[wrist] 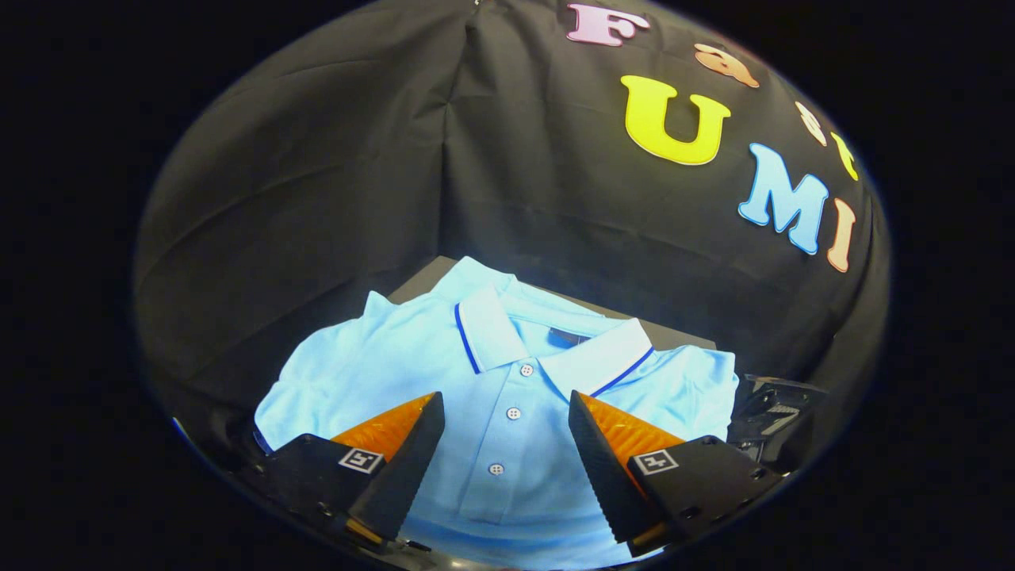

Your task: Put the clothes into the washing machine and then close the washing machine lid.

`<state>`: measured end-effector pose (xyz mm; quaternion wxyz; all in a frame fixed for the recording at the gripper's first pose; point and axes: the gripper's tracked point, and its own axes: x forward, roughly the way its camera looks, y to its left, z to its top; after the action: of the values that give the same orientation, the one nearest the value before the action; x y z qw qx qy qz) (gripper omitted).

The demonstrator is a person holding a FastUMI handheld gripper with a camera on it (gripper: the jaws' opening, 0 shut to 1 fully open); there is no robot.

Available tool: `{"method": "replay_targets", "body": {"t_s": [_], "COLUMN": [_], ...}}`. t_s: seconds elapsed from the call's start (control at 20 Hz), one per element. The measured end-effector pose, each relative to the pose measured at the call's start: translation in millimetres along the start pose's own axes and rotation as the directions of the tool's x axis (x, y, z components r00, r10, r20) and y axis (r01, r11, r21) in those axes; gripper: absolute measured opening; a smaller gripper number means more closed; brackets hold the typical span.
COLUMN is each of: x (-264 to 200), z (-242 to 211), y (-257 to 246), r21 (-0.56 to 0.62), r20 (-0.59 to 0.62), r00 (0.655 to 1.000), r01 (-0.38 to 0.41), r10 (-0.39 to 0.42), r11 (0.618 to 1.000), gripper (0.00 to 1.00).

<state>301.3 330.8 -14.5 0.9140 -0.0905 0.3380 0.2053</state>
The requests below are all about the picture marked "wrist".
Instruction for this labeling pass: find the black backdrop cloth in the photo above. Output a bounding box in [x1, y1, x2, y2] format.
[133, 0, 891, 477]

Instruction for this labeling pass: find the grey cabinet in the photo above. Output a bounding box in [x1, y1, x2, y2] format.
[387, 255, 719, 352]

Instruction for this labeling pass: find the grey washing machine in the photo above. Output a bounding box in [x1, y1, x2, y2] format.
[726, 374, 830, 470]

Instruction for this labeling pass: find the light blue polo shirt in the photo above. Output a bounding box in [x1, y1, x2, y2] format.
[254, 255, 740, 570]

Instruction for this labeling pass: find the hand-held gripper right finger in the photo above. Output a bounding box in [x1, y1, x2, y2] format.
[568, 389, 794, 557]

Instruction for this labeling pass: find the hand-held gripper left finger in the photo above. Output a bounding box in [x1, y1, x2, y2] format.
[238, 391, 446, 554]

